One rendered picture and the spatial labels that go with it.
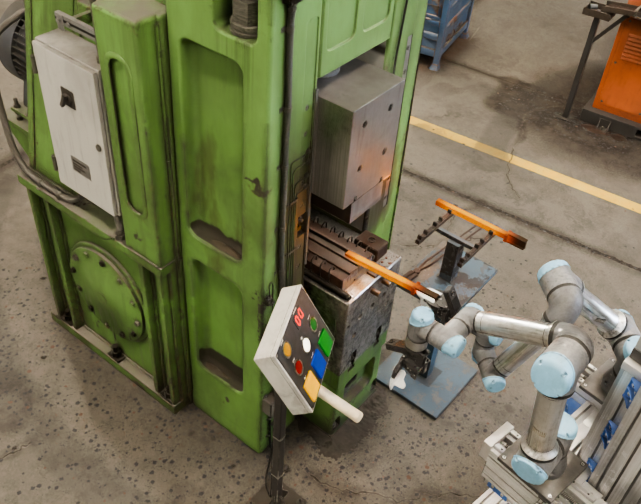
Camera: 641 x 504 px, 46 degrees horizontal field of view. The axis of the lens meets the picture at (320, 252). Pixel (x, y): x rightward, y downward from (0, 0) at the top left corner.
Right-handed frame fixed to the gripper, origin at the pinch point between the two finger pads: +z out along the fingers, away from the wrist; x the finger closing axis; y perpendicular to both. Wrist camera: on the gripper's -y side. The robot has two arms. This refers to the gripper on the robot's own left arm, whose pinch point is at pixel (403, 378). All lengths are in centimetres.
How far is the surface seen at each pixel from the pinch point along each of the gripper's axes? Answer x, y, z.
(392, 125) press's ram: 33, -50, -66
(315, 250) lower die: 16, -66, -6
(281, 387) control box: -42.4, -16.8, -12.1
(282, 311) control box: -29, -34, -25
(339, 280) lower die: 12.7, -47.9, -3.9
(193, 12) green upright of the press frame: -24, -85, -109
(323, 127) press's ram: 6, -57, -72
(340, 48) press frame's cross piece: 15, -61, -96
